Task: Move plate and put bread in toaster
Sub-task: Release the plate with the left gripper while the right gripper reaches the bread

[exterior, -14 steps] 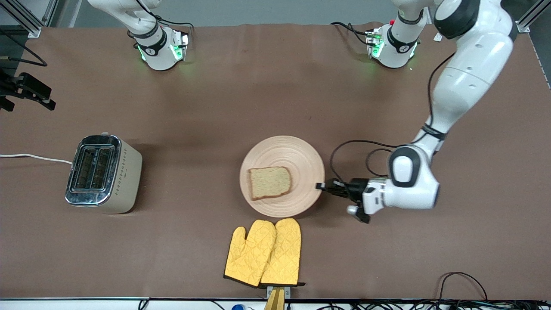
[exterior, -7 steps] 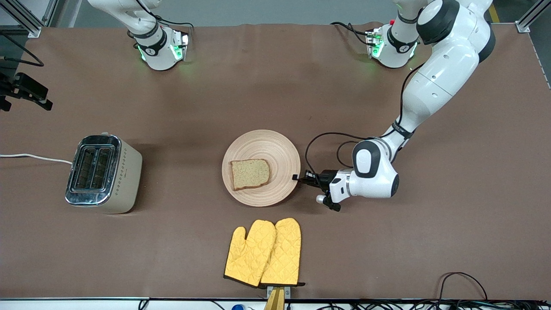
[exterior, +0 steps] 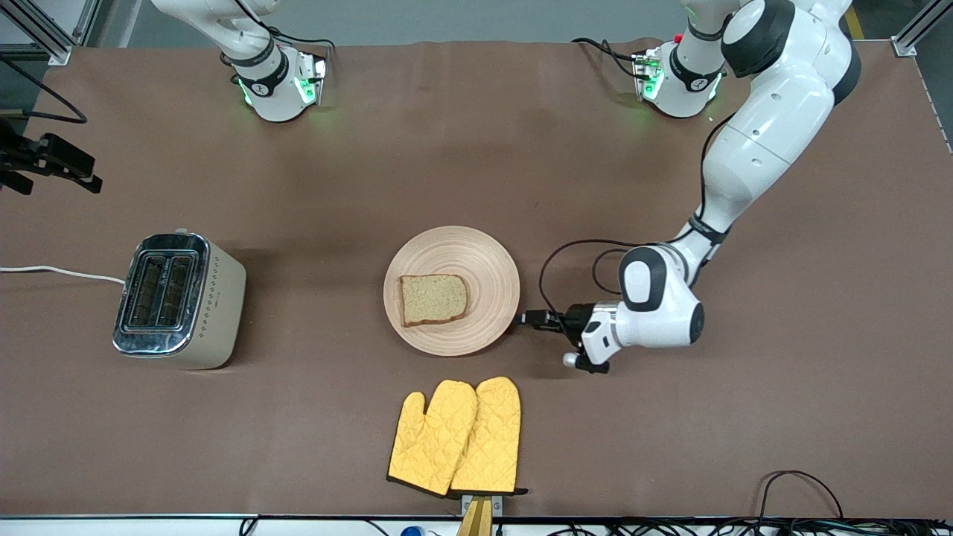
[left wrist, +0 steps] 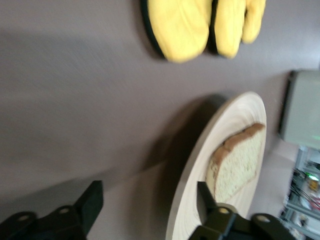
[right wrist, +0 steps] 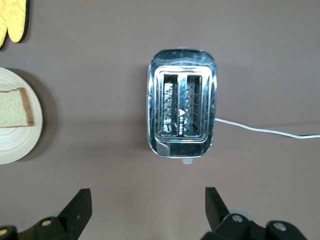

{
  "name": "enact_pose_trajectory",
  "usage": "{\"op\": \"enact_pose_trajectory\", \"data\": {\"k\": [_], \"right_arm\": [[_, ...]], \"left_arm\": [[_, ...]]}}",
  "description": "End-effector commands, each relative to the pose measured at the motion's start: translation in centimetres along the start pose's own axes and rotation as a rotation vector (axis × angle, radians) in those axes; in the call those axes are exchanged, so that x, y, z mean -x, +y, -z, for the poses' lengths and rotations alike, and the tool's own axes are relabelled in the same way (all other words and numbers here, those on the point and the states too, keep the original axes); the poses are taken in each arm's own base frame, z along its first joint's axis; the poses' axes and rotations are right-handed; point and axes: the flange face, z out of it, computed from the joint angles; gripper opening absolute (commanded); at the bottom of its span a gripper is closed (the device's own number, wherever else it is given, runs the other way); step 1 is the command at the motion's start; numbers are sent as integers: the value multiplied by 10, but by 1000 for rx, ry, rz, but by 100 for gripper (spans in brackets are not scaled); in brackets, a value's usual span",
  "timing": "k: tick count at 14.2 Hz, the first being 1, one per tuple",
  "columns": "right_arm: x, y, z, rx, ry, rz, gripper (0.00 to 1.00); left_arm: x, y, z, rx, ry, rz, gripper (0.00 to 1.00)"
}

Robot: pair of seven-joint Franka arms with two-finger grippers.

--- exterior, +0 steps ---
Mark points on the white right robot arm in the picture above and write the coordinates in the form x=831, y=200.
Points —
x=272, y=89

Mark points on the yellow quilted oven mitt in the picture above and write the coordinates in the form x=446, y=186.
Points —
x=495, y=439

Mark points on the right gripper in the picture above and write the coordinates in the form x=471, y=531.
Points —
x=36, y=158

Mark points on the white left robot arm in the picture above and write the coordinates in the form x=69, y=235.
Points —
x=759, y=141

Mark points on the aluminium frame post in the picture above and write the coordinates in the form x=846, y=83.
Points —
x=52, y=41
x=912, y=37

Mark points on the round wooden plate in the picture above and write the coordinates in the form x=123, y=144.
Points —
x=488, y=283

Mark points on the cream and chrome toaster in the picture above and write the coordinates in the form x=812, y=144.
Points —
x=216, y=313

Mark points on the small blue cap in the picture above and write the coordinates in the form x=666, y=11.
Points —
x=412, y=531

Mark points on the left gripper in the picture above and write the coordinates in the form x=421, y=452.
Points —
x=572, y=317

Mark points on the yellow oven mitt with thumb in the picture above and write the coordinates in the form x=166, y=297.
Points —
x=432, y=439

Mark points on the brown bread slice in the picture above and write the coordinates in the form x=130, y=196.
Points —
x=433, y=299

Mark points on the wooden camera mount bracket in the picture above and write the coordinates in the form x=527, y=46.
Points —
x=476, y=517

